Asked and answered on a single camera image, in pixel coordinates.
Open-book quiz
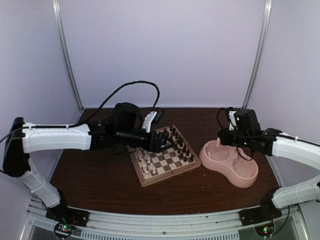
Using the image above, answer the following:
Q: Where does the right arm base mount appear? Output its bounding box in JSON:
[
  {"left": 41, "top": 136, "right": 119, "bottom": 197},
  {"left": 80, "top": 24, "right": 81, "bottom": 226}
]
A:
[{"left": 238, "top": 205, "right": 282, "bottom": 226}]

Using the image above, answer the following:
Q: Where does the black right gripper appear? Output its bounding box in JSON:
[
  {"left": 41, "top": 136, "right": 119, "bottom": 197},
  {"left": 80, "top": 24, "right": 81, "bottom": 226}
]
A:
[{"left": 217, "top": 127, "right": 252, "bottom": 149}]

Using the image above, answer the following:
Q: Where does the left aluminium frame post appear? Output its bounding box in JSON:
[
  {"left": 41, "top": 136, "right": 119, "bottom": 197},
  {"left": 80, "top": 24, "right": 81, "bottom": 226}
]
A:
[{"left": 52, "top": 0, "right": 84, "bottom": 112}]

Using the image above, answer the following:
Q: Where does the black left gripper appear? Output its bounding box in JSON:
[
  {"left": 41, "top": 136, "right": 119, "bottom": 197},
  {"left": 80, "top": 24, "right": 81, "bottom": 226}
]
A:
[{"left": 116, "top": 127, "right": 176, "bottom": 154}]

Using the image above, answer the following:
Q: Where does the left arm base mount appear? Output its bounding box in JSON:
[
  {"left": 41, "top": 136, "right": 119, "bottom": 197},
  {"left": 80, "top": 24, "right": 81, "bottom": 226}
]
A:
[{"left": 45, "top": 207, "right": 90, "bottom": 227}]

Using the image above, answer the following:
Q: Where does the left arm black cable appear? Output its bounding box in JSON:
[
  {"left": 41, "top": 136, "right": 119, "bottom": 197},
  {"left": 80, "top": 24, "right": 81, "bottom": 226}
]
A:
[{"left": 0, "top": 80, "right": 161, "bottom": 176}]

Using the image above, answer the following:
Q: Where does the wooden chess board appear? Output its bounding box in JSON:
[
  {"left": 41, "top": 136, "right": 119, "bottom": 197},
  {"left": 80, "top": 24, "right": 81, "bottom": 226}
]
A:
[{"left": 127, "top": 125, "right": 201, "bottom": 187}]

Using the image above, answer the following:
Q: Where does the aluminium frame post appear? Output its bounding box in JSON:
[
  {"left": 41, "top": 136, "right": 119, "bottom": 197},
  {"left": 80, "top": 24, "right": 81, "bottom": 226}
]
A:
[
  {"left": 241, "top": 0, "right": 273, "bottom": 109},
  {"left": 52, "top": 0, "right": 84, "bottom": 112}
]

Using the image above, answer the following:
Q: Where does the aluminium front rail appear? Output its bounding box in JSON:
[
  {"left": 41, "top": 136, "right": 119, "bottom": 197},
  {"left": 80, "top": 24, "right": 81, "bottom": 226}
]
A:
[{"left": 17, "top": 198, "right": 311, "bottom": 240}]

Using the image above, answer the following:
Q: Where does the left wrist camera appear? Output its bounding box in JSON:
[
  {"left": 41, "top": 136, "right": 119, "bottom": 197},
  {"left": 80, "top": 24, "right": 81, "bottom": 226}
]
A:
[{"left": 141, "top": 108, "right": 164, "bottom": 133}]

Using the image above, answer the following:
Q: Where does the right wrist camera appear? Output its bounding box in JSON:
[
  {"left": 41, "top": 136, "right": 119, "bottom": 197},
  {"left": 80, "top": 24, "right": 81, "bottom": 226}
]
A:
[{"left": 226, "top": 107, "right": 238, "bottom": 131}]

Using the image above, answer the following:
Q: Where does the circuit board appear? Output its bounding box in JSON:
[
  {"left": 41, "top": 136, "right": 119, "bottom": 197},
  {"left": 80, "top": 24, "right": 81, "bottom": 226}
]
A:
[
  {"left": 254, "top": 223, "right": 275, "bottom": 238},
  {"left": 53, "top": 223, "right": 75, "bottom": 239}
]

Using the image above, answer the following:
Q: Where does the right aluminium frame post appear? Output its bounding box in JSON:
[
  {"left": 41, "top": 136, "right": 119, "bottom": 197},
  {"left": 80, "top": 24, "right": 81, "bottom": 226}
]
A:
[{"left": 241, "top": 0, "right": 273, "bottom": 109}]

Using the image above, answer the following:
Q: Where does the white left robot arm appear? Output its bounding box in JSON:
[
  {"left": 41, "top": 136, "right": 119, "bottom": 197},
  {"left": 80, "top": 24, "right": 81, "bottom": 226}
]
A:
[{"left": 2, "top": 102, "right": 174, "bottom": 222}]

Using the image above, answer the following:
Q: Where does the pink double pet bowl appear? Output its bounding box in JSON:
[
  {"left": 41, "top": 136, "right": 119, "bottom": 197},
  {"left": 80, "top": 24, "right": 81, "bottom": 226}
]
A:
[{"left": 199, "top": 140, "right": 259, "bottom": 188}]

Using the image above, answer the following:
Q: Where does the right circuit board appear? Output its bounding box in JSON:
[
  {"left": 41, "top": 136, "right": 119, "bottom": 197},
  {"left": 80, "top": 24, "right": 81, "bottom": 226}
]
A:
[{"left": 254, "top": 223, "right": 275, "bottom": 238}]

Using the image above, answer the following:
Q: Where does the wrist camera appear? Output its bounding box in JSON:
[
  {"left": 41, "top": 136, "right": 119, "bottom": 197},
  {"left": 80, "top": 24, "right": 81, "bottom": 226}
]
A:
[
  {"left": 141, "top": 108, "right": 164, "bottom": 133},
  {"left": 226, "top": 107, "right": 238, "bottom": 131}
]

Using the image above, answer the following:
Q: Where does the left circuit board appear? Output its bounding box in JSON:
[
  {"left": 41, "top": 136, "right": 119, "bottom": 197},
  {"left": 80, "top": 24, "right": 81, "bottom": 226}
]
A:
[{"left": 53, "top": 223, "right": 75, "bottom": 239}]

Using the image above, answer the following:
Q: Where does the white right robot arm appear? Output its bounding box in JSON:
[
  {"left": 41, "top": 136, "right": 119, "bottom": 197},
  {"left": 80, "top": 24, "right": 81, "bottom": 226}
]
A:
[{"left": 216, "top": 107, "right": 320, "bottom": 221}]

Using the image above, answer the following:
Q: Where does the dark chess pieces row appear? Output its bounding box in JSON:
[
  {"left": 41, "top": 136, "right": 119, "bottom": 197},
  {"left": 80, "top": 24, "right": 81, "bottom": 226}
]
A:
[{"left": 162, "top": 125, "right": 196, "bottom": 169}]

